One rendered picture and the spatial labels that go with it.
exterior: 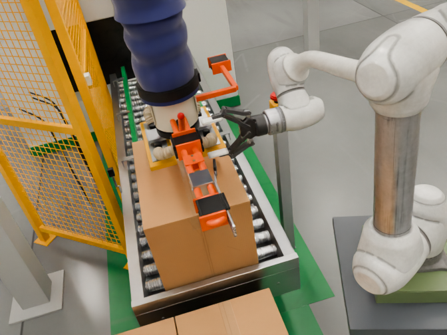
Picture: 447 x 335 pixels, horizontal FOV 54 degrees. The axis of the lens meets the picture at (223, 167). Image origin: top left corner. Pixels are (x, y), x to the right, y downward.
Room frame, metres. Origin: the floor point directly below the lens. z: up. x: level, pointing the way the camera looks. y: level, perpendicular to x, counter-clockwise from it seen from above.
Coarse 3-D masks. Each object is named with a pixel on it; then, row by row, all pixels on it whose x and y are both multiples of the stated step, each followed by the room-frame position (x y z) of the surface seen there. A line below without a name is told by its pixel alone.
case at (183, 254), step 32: (224, 160) 1.47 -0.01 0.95; (160, 192) 1.33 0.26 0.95; (192, 192) 1.30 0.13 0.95; (224, 192) 1.26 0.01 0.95; (160, 224) 1.15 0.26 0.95; (192, 224) 1.16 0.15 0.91; (160, 256) 1.14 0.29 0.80; (192, 256) 1.16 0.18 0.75; (224, 256) 1.17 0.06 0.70; (256, 256) 1.19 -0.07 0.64
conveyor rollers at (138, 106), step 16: (128, 128) 2.56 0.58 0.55; (128, 144) 2.37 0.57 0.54; (128, 160) 2.21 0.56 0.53; (240, 176) 1.84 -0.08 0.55; (256, 208) 1.57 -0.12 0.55; (256, 224) 1.47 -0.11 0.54; (144, 240) 1.49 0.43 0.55; (256, 240) 1.37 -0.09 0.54; (144, 256) 1.39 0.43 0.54; (144, 272) 1.30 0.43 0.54; (160, 288) 1.22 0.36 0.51
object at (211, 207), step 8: (216, 192) 0.92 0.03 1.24; (200, 200) 0.90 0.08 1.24; (208, 200) 0.90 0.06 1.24; (216, 200) 0.89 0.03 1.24; (200, 208) 0.87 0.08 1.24; (208, 208) 0.86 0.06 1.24; (216, 208) 0.86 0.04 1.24; (224, 208) 0.85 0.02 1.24; (200, 216) 0.84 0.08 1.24; (208, 216) 0.84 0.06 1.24; (216, 216) 0.84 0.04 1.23; (200, 224) 0.83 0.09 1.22; (224, 224) 0.84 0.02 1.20
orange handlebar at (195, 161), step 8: (224, 72) 1.69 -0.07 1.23; (232, 80) 1.60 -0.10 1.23; (224, 88) 1.55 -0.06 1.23; (232, 88) 1.54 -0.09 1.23; (200, 96) 1.52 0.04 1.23; (208, 96) 1.53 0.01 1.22; (216, 96) 1.53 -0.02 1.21; (176, 128) 1.32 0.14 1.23; (184, 152) 1.16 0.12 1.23; (200, 152) 1.14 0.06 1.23; (184, 160) 1.11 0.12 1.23; (192, 160) 1.10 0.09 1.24; (200, 160) 1.10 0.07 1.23; (192, 168) 1.08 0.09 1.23; (200, 168) 1.07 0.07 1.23; (200, 192) 0.95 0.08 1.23; (224, 216) 0.84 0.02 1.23; (208, 224) 0.83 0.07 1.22; (216, 224) 0.82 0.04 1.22
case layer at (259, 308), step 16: (224, 304) 1.06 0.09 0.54; (240, 304) 1.05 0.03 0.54; (256, 304) 1.03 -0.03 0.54; (272, 304) 1.02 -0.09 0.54; (176, 320) 1.03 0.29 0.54; (192, 320) 1.01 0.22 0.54; (208, 320) 1.00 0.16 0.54; (224, 320) 0.99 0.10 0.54; (240, 320) 0.98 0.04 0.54; (256, 320) 0.96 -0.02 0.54; (272, 320) 0.95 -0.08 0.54
